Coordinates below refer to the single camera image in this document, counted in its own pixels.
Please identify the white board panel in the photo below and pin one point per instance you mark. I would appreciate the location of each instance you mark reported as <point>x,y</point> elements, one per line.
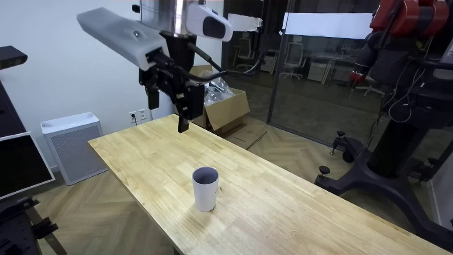
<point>327,24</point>

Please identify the black camera device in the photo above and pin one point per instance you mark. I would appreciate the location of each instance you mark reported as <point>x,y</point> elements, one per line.
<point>10,57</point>

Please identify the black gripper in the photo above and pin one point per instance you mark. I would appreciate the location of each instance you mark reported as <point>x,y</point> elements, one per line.
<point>163,72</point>

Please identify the white office chair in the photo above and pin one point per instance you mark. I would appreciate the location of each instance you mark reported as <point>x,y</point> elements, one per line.
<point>294,58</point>

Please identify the flat cardboard sheet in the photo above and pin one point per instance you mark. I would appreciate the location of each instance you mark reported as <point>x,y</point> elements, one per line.
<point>247,135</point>

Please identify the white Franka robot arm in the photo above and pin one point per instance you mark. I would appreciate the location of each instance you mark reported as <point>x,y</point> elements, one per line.
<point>118,33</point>

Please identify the open brown cardboard box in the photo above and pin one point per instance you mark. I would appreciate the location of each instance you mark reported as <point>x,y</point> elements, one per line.
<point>227,111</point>

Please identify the white wall outlet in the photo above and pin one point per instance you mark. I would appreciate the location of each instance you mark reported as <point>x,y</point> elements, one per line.
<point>141,115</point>

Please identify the black equipment stand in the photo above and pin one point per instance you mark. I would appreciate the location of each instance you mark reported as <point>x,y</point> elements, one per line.
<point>22,227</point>

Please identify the white air purifier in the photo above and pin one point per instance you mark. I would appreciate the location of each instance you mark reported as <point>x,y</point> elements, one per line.
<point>73,149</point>

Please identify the black computer monitor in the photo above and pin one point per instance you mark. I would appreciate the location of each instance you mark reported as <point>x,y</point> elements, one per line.
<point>22,164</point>

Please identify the red office chair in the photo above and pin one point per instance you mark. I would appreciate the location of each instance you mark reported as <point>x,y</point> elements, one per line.
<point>363,82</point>

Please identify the black wrist camera block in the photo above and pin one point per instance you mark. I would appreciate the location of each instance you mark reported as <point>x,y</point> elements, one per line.
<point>196,99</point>

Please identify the white mug with dark inside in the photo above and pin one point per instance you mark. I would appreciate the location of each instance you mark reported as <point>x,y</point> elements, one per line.
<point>206,191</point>

